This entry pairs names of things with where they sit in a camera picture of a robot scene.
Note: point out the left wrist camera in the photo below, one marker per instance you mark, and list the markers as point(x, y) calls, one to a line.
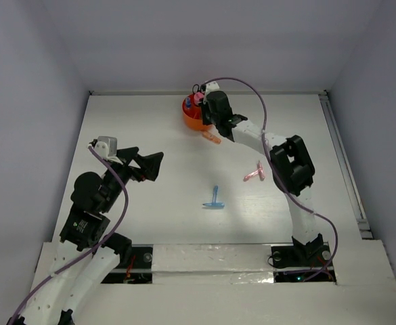
point(106, 148)

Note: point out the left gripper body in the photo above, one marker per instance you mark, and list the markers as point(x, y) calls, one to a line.
point(124, 172)

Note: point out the orange round organizer container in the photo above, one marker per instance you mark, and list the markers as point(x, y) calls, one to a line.
point(192, 118)

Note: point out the black scissors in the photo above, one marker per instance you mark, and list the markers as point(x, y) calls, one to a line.
point(196, 88)

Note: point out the pink pen upper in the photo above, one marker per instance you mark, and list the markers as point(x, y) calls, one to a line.
point(260, 171)

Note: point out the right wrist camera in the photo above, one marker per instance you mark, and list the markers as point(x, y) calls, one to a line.
point(208, 88)

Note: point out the pink pen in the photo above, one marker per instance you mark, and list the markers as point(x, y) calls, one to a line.
point(251, 175)
point(260, 171)

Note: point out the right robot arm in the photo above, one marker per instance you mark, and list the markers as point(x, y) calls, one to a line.
point(291, 167)

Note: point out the orange highlighter pen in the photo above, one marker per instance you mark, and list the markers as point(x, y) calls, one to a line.
point(210, 137)

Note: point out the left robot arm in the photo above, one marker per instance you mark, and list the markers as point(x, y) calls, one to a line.
point(88, 250)

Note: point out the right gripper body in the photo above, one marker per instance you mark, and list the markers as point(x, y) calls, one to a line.
point(208, 118)

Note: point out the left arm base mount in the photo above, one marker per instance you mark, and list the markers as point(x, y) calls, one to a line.
point(136, 270)

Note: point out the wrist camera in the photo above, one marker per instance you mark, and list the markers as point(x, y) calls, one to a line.
point(106, 148)
point(208, 88)

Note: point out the blue pen flat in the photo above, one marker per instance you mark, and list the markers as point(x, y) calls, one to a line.
point(214, 205)

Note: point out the clear blue capped glue bottle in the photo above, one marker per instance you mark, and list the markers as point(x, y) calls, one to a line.
point(188, 103)

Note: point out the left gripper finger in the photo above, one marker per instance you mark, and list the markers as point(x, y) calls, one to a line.
point(150, 165)
point(127, 155)

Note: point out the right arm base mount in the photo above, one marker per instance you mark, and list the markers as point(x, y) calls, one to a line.
point(291, 266)

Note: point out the pink pen lower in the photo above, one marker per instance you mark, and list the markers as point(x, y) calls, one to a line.
point(251, 175)

